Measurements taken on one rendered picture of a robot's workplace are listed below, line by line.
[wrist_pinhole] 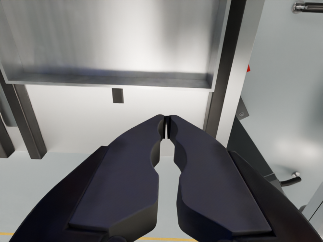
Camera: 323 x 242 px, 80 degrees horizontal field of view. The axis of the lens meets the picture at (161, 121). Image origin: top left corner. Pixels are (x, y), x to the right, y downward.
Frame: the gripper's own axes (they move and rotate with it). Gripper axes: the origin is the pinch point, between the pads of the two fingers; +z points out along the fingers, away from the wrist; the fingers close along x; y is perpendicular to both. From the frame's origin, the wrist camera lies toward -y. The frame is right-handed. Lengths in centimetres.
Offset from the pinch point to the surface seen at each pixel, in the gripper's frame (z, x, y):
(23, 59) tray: 15.2, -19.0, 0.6
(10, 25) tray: 15.2, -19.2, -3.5
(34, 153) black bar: 13.4, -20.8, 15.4
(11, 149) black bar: 14.8, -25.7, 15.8
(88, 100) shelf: 15.5, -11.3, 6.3
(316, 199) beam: 57, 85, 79
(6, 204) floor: 103, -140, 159
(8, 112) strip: 15.2, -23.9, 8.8
